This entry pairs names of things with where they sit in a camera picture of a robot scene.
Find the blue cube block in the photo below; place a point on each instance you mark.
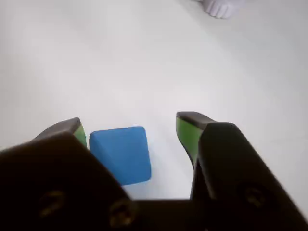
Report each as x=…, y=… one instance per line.
x=122, y=156

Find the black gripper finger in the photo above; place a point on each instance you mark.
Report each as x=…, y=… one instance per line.
x=240, y=173
x=48, y=178

